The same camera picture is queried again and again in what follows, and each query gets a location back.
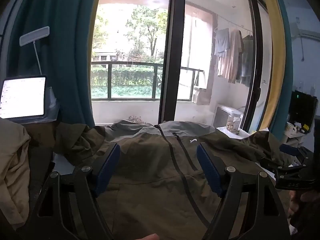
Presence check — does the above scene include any teal left curtain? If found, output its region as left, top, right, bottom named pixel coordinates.
left=5, top=0, right=98, bottom=127

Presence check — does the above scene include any tablet with white screen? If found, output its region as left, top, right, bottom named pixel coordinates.
left=1, top=75, right=46, bottom=119

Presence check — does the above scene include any left hand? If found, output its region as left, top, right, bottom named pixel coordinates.
left=137, top=233, right=160, bottom=240

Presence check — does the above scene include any olive green jacket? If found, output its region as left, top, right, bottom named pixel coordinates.
left=31, top=121, right=292, bottom=239

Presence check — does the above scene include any black equipment case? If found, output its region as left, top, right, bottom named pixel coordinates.
left=289, top=90, right=318, bottom=134

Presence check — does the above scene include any right hand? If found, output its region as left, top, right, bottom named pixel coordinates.
left=288, top=191, right=319, bottom=216

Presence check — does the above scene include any hanging blue shirt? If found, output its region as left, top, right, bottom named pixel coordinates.
left=214, top=28, right=230, bottom=57

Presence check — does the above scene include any grey lamp on stalk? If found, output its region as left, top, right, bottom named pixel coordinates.
left=19, top=26, right=50, bottom=75

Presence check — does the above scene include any potted plant on balcony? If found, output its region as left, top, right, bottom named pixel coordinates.
left=128, top=115, right=144, bottom=124

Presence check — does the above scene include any hanging pink garment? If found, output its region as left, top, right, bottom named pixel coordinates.
left=217, top=29, right=244, bottom=83

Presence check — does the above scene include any clear plastic jar white lid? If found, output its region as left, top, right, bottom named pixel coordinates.
left=226, top=110, right=243, bottom=133

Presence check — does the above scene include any hanging dark green garment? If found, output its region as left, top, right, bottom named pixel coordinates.
left=236, top=35, right=253, bottom=87

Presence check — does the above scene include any black window frame post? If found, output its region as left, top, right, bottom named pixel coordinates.
left=158, top=0, right=185, bottom=124

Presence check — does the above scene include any yellow and teal right curtain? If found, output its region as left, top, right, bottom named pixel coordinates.
left=260, top=0, right=293, bottom=141

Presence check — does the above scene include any balcony railing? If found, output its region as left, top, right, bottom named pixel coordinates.
left=90, top=61, right=205, bottom=101

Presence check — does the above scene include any beige garment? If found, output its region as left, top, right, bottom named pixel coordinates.
left=1, top=119, right=30, bottom=229

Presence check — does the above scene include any air conditioner outdoor unit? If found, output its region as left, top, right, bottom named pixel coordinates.
left=213, top=105, right=244, bottom=128

